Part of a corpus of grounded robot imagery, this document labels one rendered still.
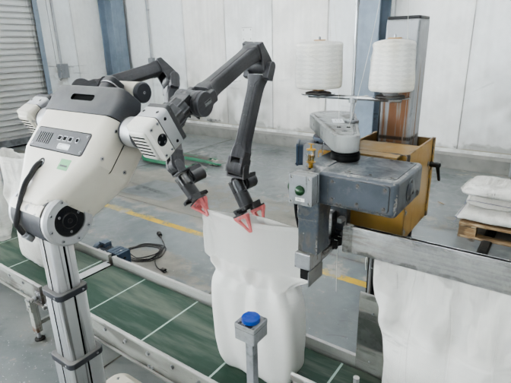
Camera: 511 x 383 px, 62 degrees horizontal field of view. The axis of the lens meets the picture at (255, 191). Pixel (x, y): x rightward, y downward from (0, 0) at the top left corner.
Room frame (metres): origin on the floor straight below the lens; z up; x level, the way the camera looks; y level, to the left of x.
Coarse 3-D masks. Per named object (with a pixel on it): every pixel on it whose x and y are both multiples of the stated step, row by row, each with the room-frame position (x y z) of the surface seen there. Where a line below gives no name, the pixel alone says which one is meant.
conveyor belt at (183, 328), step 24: (96, 288) 2.13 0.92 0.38; (120, 288) 2.13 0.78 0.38; (144, 288) 2.12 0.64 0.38; (96, 312) 1.90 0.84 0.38; (120, 312) 1.89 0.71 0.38; (144, 312) 1.89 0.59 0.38; (168, 312) 1.88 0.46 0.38; (192, 312) 1.88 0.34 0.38; (144, 336) 1.70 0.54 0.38; (168, 336) 1.69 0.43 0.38; (192, 336) 1.69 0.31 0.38; (192, 360) 1.52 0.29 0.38; (216, 360) 1.52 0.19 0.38; (312, 360) 1.51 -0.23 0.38; (336, 360) 1.50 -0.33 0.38
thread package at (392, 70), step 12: (384, 48) 1.35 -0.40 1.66; (396, 48) 1.34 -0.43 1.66; (408, 48) 1.34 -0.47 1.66; (372, 60) 1.40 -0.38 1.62; (384, 60) 1.35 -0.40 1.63; (396, 60) 1.33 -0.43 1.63; (408, 60) 1.34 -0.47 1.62; (372, 72) 1.39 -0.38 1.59; (384, 72) 1.34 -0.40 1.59; (396, 72) 1.33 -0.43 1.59; (408, 72) 1.34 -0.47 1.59; (372, 84) 1.38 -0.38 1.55; (384, 84) 1.34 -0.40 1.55; (396, 84) 1.33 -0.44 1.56; (408, 84) 1.34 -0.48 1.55
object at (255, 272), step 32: (224, 224) 1.56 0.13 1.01; (256, 224) 1.46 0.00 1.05; (224, 256) 1.56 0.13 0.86; (256, 256) 1.46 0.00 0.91; (288, 256) 1.42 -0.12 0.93; (224, 288) 1.49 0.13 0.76; (256, 288) 1.40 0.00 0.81; (288, 288) 1.38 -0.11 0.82; (224, 320) 1.48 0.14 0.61; (288, 320) 1.34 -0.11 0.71; (224, 352) 1.48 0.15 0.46; (288, 352) 1.33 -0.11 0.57
